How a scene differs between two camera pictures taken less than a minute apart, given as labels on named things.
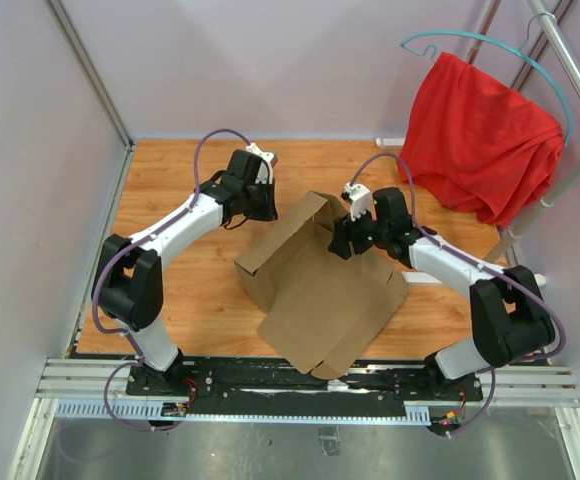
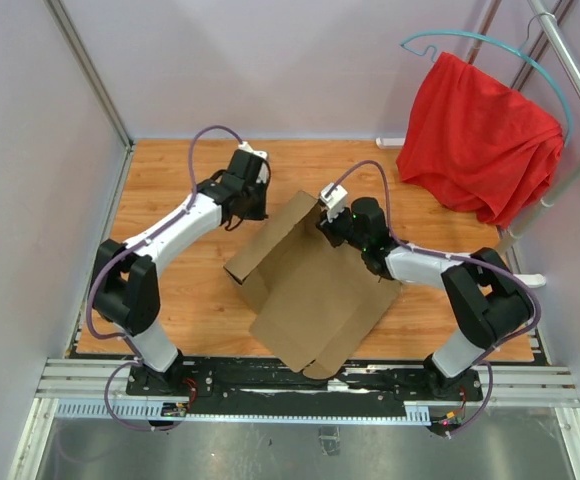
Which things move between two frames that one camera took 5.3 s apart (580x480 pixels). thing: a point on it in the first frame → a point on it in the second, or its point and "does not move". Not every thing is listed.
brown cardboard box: (320, 307) does not move
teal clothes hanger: (519, 50) does not move
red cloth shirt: (474, 144) does not move
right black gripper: (344, 232) → (327, 228)
